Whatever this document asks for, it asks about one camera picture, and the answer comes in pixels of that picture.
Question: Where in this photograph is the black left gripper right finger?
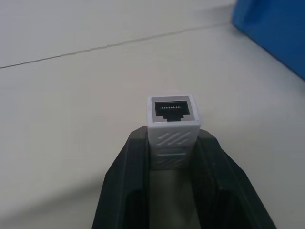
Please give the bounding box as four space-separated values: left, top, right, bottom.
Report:
192 129 277 229

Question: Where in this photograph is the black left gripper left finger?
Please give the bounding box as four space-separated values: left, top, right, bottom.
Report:
91 126 153 229

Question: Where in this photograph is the white ethernet coupler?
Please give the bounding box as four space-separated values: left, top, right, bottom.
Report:
146 94 200 170

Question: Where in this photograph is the blue plastic bin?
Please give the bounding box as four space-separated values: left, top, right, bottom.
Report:
230 0 305 81

